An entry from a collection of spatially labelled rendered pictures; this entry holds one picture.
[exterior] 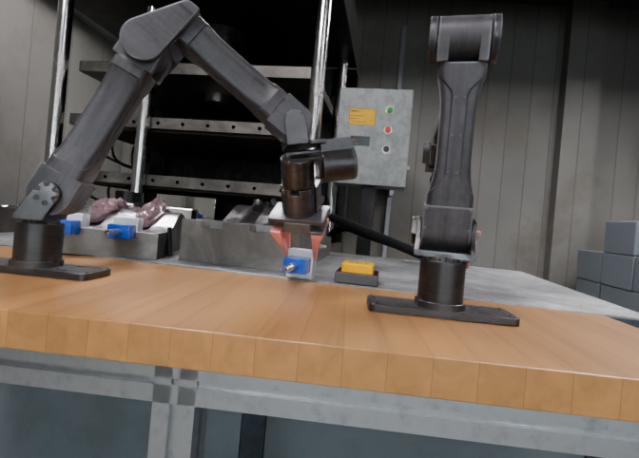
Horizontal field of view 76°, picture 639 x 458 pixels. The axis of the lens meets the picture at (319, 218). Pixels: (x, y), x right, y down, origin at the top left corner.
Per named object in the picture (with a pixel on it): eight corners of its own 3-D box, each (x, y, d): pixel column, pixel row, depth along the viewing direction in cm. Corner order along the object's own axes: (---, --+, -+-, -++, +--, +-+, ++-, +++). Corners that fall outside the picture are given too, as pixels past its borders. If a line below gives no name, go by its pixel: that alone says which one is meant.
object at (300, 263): (299, 287, 67) (301, 254, 67) (269, 283, 68) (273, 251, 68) (315, 276, 80) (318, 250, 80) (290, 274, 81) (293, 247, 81)
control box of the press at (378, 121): (381, 454, 162) (415, 86, 162) (307, 441, 167) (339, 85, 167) (381, 427, 184) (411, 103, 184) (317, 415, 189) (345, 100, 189)
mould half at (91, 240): (156, 259, 84) (161, 207, 84) (19, 250, 81) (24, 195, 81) (196, 242, 134) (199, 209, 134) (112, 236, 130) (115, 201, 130)
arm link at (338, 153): (347, 181, 76) (339, 116, 75) (361, 177, 67) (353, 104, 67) (286, 187, 74) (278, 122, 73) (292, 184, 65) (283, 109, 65)
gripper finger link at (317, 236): (295, 246, 82) (292, 204, 77) (330, 250, 80) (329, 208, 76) (285, 266, 76) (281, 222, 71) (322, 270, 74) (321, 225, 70)
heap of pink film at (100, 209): (156, 228, 95) (159, 195, 95) (75, 221, 93) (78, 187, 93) (179, 224, 121) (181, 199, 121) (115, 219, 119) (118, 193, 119)
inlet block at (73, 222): (57, 243, 73) (60, 214, 73) (27, 241, 73) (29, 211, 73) (87, 238, 86) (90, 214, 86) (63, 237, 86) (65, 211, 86)
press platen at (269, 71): (314, 79, 169) (315, 66, 169) (78, 70, 186) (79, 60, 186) (335, 121, 238) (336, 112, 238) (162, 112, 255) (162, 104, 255)
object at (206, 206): (212, 239, 171) (215, 198, 171) (153, 234, 175) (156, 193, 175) (251, 236, 220) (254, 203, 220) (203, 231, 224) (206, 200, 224)
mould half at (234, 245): (296, 273, 83) (302, 207, 83) (178, 259, 87) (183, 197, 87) (329, 255, 132) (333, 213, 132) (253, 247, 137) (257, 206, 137)
